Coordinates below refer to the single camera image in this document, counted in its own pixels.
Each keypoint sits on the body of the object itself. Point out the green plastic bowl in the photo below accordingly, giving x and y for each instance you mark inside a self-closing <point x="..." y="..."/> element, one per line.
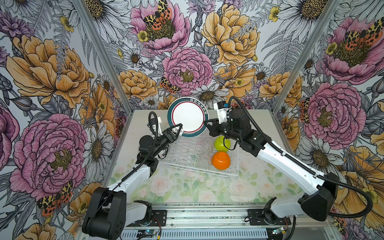
<point x="222" y="144"/>

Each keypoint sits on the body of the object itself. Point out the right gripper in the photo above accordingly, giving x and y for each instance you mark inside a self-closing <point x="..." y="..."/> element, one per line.
<point x="213" y="129"/>

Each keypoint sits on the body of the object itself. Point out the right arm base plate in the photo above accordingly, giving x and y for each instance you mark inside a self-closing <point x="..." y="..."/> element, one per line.
<point x="259" y="217"/>

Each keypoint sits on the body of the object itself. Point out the white slotted cable duct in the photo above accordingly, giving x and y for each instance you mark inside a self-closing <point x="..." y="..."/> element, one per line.
<point x="202" y="234"/>

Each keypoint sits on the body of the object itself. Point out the aluminium front rail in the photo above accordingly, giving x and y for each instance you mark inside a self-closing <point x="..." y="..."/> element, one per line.
<point x="208" y="216"/>

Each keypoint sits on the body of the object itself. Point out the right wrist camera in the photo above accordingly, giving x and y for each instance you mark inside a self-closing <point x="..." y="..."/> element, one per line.
<point x="222" y="111"/>

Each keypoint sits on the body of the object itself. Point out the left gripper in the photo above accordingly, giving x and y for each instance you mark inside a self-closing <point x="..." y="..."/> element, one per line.
<point x="170" y="135"/>

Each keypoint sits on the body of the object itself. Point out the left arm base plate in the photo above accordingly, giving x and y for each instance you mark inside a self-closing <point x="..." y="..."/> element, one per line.
<point x="158" y="218"/>

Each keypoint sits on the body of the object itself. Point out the orange plastic bowl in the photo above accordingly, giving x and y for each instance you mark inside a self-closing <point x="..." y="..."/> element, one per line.
<point x="221" y="160"/>

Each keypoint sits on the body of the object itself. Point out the red green rimmed plate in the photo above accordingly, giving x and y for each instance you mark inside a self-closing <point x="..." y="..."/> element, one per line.
<point x="189" y="112"/>

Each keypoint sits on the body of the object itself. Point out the white wire dish rack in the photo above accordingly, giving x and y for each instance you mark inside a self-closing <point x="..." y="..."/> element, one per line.
<point x="196" y="154"/>

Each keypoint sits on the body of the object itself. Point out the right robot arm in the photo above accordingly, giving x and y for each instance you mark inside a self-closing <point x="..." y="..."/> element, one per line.
<point x="320" y="189"/>

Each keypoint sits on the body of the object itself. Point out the small green circuit board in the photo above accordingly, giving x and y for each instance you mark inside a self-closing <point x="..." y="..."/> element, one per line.
<point x="146" y="234"/>

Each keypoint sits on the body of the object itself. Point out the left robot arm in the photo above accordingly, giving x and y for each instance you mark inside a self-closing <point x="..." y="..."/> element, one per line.
<point x="108" y="211"/>

